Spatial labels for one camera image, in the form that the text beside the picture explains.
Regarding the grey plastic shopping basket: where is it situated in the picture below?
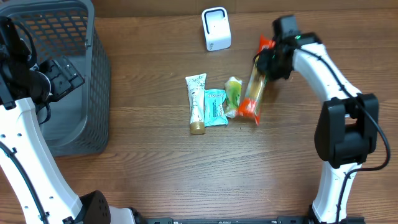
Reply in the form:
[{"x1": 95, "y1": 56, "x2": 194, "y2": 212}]
[{"x1": 1, "y1": 0, "x2": 111, "y2": 157}]

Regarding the white barcode scanner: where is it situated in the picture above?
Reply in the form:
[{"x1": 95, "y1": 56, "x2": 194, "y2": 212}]
[{"x1": 201, "y1": 7, "x2": 231, "y2": 52}]

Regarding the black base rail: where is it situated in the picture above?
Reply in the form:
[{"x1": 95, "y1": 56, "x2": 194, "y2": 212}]
[{"x1": 142, "y1": 216, "x2": 366, "y2": 224}]

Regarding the green snack packet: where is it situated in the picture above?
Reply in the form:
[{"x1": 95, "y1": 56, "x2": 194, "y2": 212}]
[{"x1": 224, "y1": 77, "x2": 243, "y2": 118}]

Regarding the teal wipes packet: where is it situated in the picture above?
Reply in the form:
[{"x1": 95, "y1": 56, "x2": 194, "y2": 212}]
[{"x1": 205, "y1": 89, "x2": 228, "y2": 127}]

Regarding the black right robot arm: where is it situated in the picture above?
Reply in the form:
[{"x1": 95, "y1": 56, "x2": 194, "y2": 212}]
[{"x1": 254, "y1": 32, "x2": 380, "y2": 223}]

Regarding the orange noodle packet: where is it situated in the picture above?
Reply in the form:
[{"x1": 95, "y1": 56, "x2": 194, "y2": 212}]
[{"x1": 237, "y1": 35, "x2": 275, "y2": 125}]

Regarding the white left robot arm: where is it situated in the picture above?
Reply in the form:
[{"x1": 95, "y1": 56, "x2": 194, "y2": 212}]
[{"x1": 1, "y1": 16, "x2": 141, "y2": 224}]

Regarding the white cream tube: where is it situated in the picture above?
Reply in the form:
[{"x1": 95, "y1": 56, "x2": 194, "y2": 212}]
[{"x1": 185, "y1": 73, "x2": 206, "y2": 135}]

